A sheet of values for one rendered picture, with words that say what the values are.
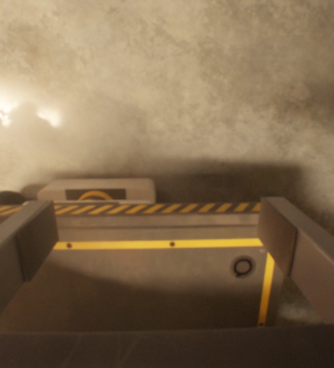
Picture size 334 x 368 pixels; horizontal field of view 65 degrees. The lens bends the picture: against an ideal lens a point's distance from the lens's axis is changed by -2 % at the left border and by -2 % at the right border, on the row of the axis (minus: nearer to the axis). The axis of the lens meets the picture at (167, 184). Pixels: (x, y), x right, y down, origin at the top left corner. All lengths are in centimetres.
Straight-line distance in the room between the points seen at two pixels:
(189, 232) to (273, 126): 43
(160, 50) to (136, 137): 21
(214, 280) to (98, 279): 19
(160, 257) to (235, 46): 52
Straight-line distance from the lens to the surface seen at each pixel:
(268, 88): 74
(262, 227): 16
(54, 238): 17
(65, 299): 51
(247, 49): 73
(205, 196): 61
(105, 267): 45
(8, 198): 72
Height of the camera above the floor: 69
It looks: 73 degrees down
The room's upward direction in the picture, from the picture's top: 174 degrees clockwise
